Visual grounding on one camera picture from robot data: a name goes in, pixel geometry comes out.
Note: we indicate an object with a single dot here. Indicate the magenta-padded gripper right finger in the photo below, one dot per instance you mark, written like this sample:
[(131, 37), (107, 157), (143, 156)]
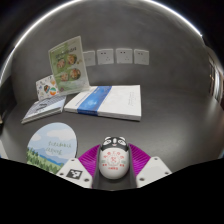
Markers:
[(153, 171)]

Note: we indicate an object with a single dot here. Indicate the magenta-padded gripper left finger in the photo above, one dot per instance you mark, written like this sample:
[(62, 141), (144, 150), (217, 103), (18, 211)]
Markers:
[(71, 170)]

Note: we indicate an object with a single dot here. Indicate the white panda-print computer mouse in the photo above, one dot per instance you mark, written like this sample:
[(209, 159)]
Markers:
[(113, 163)]

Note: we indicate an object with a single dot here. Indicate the round landscape-print mouse pad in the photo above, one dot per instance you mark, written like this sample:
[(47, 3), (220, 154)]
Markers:
[(53, 143)]

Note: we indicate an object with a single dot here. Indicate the grey patterned book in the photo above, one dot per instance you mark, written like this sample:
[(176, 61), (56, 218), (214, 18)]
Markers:
[(43, 108)]

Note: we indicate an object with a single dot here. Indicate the white book with blue band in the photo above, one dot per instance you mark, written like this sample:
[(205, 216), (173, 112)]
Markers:
[(116, 101)]

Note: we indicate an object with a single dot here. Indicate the small colourful printed card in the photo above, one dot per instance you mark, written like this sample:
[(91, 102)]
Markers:
[(46, 88)]

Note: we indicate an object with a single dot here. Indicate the green food-photo sign stand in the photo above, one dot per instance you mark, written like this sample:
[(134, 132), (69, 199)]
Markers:
[(68, 66)]

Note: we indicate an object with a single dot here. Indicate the curved ceiling light strip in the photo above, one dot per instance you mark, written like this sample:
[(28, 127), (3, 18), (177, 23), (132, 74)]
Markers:
[(50, 14)]

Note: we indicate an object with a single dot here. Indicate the white wall socket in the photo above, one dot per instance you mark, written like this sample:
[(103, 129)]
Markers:
[(141, 57), (105, 56), (124, 56), (90, 58)]

